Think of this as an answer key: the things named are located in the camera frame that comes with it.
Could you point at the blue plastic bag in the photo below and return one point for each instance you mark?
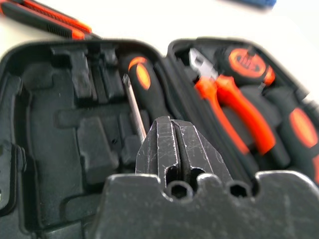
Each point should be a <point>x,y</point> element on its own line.
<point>259,2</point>

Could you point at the screwdriver with silver Phillips shaft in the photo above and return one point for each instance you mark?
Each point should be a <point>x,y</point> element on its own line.
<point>133,104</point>

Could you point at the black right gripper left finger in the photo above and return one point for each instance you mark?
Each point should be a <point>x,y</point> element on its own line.
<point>159,147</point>

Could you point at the black orange tape measure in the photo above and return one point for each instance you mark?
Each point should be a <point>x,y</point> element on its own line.
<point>245,61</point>

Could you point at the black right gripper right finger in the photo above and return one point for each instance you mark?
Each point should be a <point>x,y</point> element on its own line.
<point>199,152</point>

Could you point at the black plastic tool case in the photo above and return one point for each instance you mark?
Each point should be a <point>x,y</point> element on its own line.
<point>49,129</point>

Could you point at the orange black utility knife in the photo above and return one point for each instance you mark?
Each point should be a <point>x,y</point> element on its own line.
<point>37,21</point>

